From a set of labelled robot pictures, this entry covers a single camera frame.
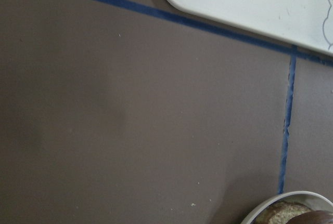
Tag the bread slice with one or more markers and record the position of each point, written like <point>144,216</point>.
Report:
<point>281,212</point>
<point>313,217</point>

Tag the white round plate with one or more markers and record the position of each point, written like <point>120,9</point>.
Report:
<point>310,199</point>

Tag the cream bear tray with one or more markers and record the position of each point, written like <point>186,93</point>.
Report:
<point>306,23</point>

